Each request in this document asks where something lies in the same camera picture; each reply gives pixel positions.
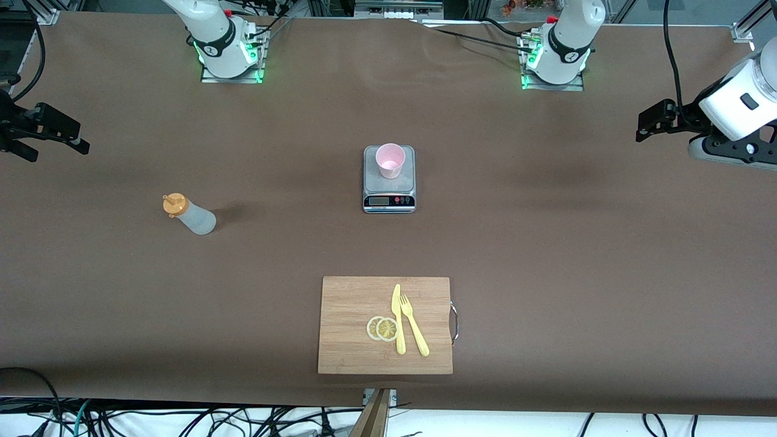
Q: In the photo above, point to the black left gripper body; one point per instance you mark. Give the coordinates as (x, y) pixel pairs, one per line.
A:
(684, 116)

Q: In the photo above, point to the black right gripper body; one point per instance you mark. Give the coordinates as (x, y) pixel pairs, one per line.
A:
(11, 123)

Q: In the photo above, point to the sauce bottle with orange cap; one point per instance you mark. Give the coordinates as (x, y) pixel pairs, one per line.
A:
(197, 220)

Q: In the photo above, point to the pink plastic cup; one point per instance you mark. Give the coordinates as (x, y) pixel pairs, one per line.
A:
(390, 159)

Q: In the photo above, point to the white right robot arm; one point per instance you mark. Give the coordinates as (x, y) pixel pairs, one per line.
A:
(212, 36)

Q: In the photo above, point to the brown table cover sheet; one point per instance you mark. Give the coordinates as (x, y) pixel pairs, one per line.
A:
(121, 303)

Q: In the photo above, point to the white power strip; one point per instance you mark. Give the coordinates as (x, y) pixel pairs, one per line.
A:
(397, 12)

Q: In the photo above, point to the silver digital kitchen scale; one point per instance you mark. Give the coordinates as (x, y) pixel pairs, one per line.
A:
(373, 179)

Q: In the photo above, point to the yellow plastic fork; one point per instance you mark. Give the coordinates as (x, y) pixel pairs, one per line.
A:
(419, 340)

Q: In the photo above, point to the yellow plastic knife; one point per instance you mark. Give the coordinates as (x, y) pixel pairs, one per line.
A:
(400, 337)

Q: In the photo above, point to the lemon slice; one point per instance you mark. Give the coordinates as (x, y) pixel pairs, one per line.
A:
(371, 328)
(386, 329)

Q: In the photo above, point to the bamboo cutting board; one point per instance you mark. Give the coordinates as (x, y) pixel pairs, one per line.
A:
(346, 328)

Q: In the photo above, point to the aluminium frame profile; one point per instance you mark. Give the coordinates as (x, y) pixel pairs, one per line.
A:
(743, 30)
(45, 15)

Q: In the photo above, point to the small metal bracket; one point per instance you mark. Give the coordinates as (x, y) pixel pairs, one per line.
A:
(393, 397)

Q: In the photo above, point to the wooden post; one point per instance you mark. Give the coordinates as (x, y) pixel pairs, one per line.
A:
(373, 419)

